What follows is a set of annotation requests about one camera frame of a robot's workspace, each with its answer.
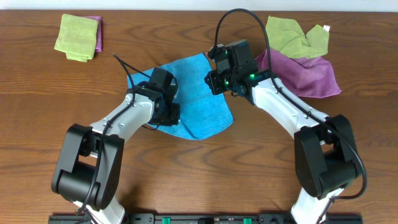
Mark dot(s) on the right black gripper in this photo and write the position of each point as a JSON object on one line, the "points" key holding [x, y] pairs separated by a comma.
{"points": [[213, 82]]}

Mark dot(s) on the blue microfiber cloth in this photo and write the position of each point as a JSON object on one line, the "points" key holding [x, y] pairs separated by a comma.
{"points": [[202, 114]]}

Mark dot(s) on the crumpled purple cloth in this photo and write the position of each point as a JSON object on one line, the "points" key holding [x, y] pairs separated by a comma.
{"points": [[310, 78]]}

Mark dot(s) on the folded green cloth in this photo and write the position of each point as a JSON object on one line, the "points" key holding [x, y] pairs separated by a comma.
{"points": [[77, 37]]}

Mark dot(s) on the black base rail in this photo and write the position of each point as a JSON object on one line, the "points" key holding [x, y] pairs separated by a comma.
{"points": [[148, 218]]}

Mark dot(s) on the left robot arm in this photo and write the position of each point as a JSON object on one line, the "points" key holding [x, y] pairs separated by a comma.
{"points": [[88, 167]]}

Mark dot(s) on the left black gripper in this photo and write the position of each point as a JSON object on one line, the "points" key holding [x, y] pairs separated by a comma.
{"points": [[171, 115]]}

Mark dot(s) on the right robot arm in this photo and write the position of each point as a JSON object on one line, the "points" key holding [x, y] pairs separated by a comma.
{"points": [[326, 159]]}

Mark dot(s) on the crumpled green cloth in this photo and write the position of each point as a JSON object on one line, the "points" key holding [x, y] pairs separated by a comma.
{"points": [[287, 37]]}

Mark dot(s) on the folded purple cloth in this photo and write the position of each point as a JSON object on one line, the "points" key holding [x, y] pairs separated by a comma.
{"points": [[99, 44]]}

